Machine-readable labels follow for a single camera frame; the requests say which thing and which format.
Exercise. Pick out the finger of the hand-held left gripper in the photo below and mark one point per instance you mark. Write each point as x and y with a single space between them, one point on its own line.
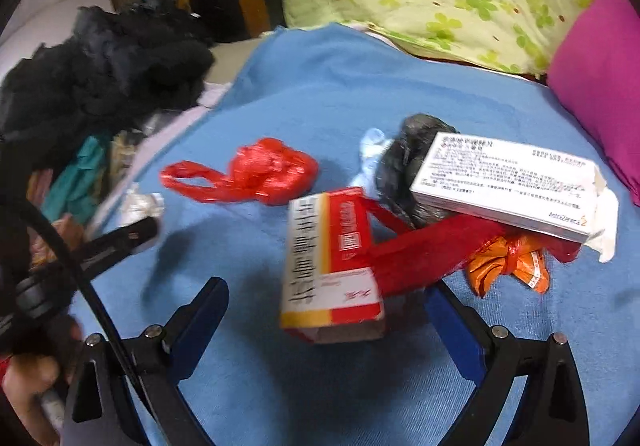
122 241

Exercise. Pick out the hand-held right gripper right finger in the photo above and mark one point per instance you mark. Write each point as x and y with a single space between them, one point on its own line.
450 326

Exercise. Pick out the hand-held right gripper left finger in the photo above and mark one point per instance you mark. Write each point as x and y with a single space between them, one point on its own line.
211 308

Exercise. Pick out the red mesh plastic bag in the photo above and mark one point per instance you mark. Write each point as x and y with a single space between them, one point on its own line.
430 251

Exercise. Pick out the orange snack wrapper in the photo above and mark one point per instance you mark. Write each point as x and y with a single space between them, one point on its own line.
500 266

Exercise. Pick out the red and yellow medicine box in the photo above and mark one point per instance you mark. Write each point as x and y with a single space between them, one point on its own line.
325 276

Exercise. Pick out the white medicine box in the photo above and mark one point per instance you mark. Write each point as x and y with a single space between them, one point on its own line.
500 181

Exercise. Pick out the black plastic bag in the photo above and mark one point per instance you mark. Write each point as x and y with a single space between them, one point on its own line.
400 168

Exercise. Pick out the white tissue paper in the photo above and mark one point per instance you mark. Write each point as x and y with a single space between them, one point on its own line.
607 226

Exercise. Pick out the pale blue plastic wrapper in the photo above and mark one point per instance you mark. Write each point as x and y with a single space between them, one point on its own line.
372 140

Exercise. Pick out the person's left hand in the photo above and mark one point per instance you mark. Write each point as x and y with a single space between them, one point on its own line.
27 383

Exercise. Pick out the teal cloth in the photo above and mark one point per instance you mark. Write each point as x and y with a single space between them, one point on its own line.
77 175

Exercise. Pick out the black clothing pile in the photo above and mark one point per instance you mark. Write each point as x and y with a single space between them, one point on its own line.
100 65

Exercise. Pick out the blue blanket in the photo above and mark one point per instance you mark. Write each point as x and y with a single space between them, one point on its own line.
310 90

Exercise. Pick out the magenta pillow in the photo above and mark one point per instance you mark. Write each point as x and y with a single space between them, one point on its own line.
600 85

